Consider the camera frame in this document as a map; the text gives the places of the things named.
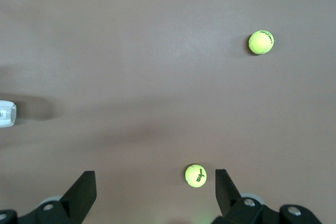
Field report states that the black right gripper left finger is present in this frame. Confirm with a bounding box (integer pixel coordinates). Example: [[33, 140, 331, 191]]
[[0, 170, 97, 224]]

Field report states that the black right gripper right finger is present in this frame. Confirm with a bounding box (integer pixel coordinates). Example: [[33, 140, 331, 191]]
[[212, 168, 323, 224]]

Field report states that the clear Wilson tennis ball can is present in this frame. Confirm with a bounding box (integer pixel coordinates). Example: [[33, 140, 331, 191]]
[[0, 100, 17, 128]]

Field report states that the yellow tennis ball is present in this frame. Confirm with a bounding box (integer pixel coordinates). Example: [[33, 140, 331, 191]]
[[248, 29, 275, 55], [184, 164, 207, 188]]

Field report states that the brown table cover cloth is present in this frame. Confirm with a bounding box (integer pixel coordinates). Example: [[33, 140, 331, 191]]
[[0, 0, 336, 224]]

